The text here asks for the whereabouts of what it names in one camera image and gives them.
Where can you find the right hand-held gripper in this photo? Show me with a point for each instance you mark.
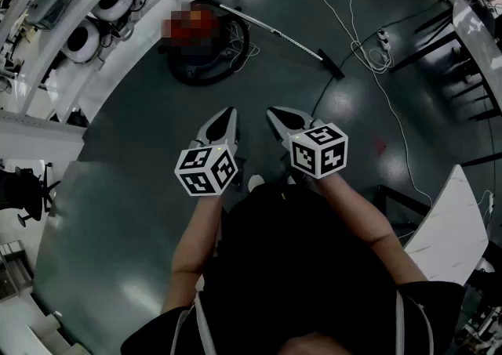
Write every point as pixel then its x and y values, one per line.
pixel 317 153

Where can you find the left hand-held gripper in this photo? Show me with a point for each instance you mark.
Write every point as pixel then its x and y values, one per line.
pixel 204 173

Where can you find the metal vacuum wand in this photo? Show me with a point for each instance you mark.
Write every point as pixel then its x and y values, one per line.
pixel 274 30

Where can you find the person's right forearm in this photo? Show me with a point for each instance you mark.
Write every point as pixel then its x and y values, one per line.
pixel 364 224

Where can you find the person's left forearm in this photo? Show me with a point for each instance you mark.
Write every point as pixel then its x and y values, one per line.
pixel 196 243

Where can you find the person's right white shoe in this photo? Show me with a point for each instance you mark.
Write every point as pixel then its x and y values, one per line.
pixel 291 180

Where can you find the person's white shoe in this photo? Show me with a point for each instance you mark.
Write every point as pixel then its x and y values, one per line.
pixel 291 180
pixel 255 182

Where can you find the person's left white shoe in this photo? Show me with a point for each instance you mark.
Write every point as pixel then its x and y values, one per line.
pixel 255 182

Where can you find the person's black clothed body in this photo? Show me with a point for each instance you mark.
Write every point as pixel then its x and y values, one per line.
pixel 294 267

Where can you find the black metal chair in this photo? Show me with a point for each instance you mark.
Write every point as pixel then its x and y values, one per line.
pixel 423 51
pixel 470 91

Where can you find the white marble table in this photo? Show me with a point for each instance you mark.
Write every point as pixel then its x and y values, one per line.
pixel 451 228

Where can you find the grey table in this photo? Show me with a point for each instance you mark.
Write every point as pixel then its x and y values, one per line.
pixel 470 24

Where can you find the grey box machine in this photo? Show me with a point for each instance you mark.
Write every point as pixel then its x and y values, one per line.
pixel 55 1

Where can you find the black office chair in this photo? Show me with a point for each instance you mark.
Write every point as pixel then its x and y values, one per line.
pixel 19 193

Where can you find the grey drawer unit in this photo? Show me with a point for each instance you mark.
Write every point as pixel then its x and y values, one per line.
pixel 12 267

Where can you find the black frame stool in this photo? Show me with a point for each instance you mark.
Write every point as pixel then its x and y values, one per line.
pixel 392 196

